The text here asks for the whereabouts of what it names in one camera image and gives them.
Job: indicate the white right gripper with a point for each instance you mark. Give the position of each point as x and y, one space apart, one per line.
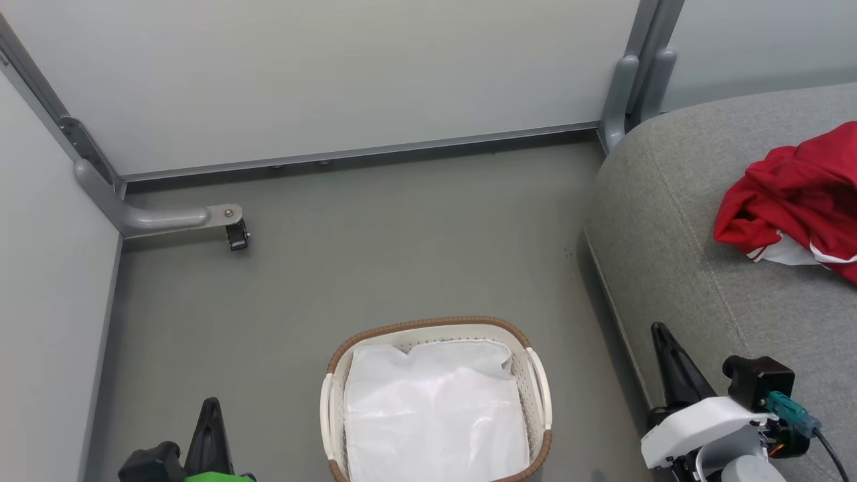
696 425

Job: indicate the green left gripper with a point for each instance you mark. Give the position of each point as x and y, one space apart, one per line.
221 478

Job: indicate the red and white garment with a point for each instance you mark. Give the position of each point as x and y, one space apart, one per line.
797 187

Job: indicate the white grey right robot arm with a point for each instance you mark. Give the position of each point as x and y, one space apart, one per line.
750 470

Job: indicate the grey fabric sofa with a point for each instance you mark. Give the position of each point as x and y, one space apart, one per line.
683 254

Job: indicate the white laundry basket brown rim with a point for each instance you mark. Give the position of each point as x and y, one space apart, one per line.
539 395

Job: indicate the black caster wheel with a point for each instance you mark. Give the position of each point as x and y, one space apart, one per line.
238 235

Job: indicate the white basket liner cloth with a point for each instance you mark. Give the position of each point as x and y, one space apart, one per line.
435 415

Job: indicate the grey partition leg with plate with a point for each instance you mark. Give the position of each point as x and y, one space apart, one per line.
161 219

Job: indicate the grey rounded partition foot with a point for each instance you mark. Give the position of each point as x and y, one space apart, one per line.
657 84
617 100

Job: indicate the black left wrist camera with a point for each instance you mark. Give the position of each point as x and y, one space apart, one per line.
150 465

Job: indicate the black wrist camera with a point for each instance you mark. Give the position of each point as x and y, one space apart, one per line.
150 465
760 378

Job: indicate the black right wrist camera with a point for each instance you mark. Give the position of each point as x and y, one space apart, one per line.
760 378

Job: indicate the teal right camera connector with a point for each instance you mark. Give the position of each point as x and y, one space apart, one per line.
793 412

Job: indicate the short grey partition floor rail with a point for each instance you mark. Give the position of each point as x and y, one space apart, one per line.
100 348

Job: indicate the long grey partition floor rail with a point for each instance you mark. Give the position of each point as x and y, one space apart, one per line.
368 150

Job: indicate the grey double partition post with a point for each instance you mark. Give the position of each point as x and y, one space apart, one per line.
653 33

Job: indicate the grey partition frame with bracket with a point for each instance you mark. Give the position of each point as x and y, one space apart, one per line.
37 87

